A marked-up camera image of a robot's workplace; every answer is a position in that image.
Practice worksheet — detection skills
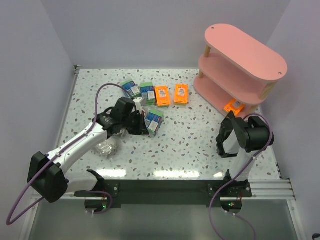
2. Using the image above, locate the green sponge pack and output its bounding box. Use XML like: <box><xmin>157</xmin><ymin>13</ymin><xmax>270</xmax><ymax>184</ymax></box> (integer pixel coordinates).
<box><xmin>121</xmin><ymin>79</ymin><xmax>141</xmax><ymax>98</ymax></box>
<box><xmin>145</xmin><ymin>108</ymin><xmax>164</xmax><ymax>137</ymax></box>
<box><xmin>140</xmin><ymin>82</ymin><xmax>157</xmax><ymax>106</ymax></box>

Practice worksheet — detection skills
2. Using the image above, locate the orange sponge box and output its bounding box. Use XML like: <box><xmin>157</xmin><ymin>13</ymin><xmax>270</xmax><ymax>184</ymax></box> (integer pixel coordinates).
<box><xmin>173</xmin><ymin>84</ymin><xmax>189</xmax><ymax>106</ymax></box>
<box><xmin>155</xmin><ymin>85</ymin><xmax>171</xmax><ymax>107</ymax></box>
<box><xmin>223</xmin><ymin>99</ymin><xmax>246</xmax><ymax>116</ymax></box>

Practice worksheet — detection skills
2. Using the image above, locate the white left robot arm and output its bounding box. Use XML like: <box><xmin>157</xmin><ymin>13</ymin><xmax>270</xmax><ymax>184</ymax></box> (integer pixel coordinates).
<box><xmin>27</xmin><ymin>97</ymin><xmax>149</xmax><ymax>203</ymax></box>

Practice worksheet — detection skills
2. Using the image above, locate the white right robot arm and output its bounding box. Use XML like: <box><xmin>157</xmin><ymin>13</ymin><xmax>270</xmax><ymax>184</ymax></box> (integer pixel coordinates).
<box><xmin>216</xmin><ymin>111</ymin><xmax>274</xmax><ymax>191</ymax></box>

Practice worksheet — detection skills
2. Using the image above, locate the pink three-tier shelf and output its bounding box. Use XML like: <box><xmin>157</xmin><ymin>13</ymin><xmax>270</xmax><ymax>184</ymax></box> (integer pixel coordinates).
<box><xmin>193</xmin><ymin>23</ymin><xmax>288</xmax><ymax>118</ymax></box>

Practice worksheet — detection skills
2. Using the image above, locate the grey scrubber in wrap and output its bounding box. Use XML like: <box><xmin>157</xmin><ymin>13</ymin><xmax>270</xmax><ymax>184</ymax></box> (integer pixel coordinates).
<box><xmin>94</xmin><ymin>138</ymin><xmax>119</xmax><ymax>158</ymax></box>

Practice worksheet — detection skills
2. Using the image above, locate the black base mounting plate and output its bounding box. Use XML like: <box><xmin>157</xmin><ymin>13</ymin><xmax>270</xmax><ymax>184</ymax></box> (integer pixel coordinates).
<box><xmin>74</xmin><ymin>179</ymin><xmax>253</xmax><ymax>211</ymax></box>

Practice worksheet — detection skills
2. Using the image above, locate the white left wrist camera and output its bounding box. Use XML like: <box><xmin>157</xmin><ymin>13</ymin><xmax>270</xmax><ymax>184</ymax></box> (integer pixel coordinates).
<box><xmin>133</xmin><ymin>97</ymin><xmax>147</xmax><ymax>107</ymax></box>

